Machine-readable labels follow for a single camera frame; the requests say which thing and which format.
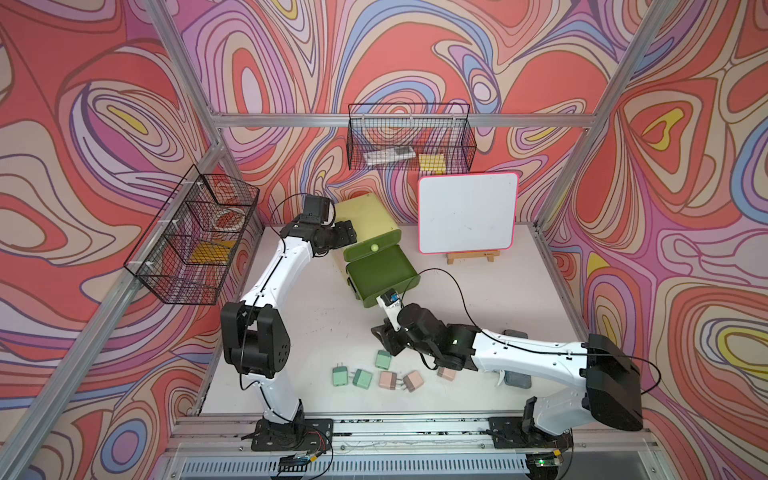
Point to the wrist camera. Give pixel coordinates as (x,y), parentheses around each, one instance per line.
(316,210)
(391,303)

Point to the pink framed whiteboard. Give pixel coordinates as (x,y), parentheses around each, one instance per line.
(467,212)

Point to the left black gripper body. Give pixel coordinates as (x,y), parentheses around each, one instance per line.
(329,238)

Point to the yellow block in back basket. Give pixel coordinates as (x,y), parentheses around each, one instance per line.
(432,164)

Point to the green circuit board left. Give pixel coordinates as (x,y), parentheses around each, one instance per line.
(293,463)

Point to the green drawer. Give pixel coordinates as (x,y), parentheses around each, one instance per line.
(374,275)

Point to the white plastic clip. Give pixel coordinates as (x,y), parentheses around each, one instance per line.
(501,378)

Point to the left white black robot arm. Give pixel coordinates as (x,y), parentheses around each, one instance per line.
(255,339)

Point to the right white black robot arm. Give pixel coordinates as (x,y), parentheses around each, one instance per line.
(600,382)

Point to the green circuit board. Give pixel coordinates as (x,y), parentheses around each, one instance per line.
(547,460)
(293,463)

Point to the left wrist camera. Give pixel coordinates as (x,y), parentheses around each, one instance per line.
(316,210)

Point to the pink plug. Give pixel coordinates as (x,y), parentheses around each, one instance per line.
(446,373)
(412,381)
(388,380)

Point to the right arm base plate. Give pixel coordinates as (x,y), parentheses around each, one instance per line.
(508,433)

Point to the wooden whiteboard stand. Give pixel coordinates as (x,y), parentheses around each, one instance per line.
(489,255)

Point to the left black wire basket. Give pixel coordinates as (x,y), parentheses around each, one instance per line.
(202,206)

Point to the grey box in back basket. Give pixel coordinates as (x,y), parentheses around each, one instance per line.
(388,156)

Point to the yellow item in left basket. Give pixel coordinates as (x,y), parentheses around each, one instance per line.
(211,252)

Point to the green plug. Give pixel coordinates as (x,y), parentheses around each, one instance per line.
(383,360)
(362,379)
(340,376)

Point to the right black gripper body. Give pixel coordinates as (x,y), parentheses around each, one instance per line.
(397,340)

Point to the black wire basket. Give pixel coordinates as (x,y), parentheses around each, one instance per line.
(429,128)
(202,206)

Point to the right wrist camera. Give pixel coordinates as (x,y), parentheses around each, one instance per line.
(391,303)

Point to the yellow green drawer cabinet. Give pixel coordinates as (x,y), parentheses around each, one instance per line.
(375,228)

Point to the grey felt eraser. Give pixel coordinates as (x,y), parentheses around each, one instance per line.
(512,378)

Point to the green circuit board right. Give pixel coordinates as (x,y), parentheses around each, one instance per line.
(547,460)

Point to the back black wire basket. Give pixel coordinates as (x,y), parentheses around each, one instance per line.
(429,128)

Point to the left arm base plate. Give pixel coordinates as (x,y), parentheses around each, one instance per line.
(313,435)

